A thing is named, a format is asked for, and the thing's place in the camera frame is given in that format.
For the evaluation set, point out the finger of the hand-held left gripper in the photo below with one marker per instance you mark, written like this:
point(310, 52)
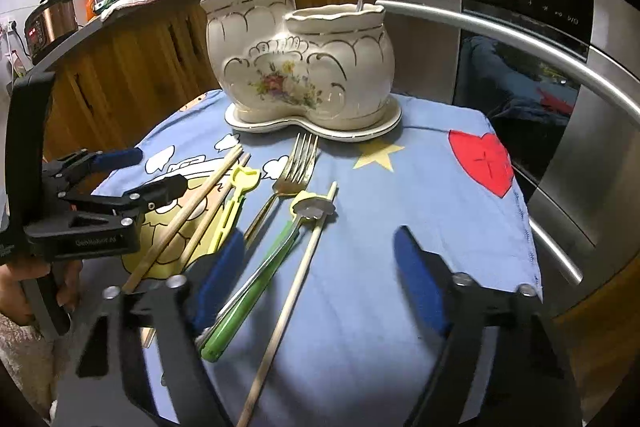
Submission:
point(117, 158)
point(160, 188)

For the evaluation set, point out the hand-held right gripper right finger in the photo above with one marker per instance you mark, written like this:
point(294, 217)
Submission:
point(420, 277)

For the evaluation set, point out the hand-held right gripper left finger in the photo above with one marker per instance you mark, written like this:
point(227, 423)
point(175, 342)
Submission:
point(220, 277)

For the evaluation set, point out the wooden chopstick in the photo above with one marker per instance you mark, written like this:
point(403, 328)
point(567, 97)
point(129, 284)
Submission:
point(185, 214)
point(209, 219)
point(298, 277)

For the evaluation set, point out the yellow plastic utensil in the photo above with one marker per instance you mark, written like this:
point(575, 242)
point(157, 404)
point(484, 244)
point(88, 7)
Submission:
point(244, 181)

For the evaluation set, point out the gold fork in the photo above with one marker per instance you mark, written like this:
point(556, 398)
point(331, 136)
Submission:
point(290, 179)

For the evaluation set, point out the floral ceramic utensil holder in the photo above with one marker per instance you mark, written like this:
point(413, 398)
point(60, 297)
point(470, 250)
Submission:
point(310, 57)

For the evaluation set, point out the person's left forearm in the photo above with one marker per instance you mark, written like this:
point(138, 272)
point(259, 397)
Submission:
point(17, 357)

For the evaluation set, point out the person's left hand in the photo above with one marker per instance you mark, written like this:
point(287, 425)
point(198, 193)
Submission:
point(12, 294)

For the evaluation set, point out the wooden lower cabinets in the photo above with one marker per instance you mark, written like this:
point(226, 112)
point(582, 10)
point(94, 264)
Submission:
point(125, 72)

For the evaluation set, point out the blue printed cloth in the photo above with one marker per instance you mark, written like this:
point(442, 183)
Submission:
point(380, 187)

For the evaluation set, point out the copper pressure cooker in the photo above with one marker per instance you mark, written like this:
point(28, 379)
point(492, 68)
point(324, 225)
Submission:
point(50, 22)

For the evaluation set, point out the white ceramic holder saucer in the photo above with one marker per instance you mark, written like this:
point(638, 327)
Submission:
point(350, 132)

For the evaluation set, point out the stainless steel oven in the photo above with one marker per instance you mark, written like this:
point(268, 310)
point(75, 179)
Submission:
point(525, 72)

